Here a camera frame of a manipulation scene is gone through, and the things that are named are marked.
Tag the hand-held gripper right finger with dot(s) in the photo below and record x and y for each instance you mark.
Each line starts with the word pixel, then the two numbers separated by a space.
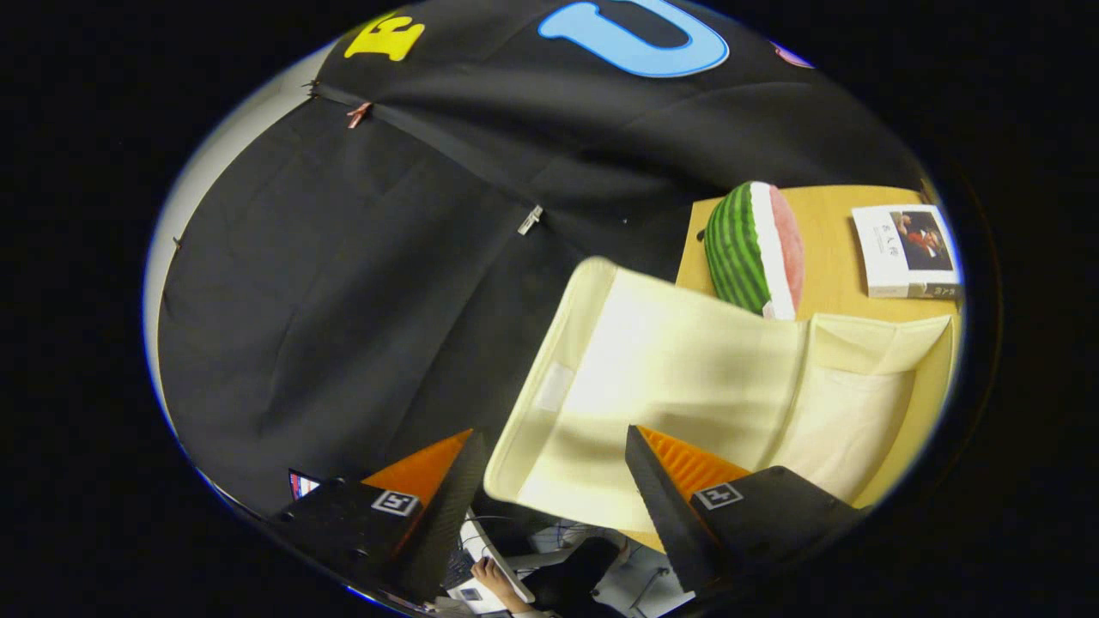
pixel 665 515

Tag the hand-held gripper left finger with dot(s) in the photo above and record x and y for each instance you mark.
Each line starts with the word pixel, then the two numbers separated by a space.
pixel 442 524

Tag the cream fabric storage box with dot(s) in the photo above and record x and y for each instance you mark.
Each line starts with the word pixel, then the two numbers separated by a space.
pixel 652 360

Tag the white laptop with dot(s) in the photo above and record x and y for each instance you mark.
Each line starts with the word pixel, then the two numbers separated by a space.
pixel 481 541

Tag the black backdrop cloth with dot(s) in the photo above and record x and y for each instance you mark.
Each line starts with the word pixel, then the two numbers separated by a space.
pixel 343 300

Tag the watermelon slice plush pillow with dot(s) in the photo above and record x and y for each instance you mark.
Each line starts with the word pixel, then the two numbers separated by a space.
pixel 738 249

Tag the silver clip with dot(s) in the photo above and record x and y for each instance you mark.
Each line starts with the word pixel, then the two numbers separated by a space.
pixel 530 220

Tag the white portrait cover book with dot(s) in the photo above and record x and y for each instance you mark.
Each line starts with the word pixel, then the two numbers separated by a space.
pixel 884 249

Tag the copper clip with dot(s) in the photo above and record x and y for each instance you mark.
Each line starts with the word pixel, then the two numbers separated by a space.
pixel 358 114

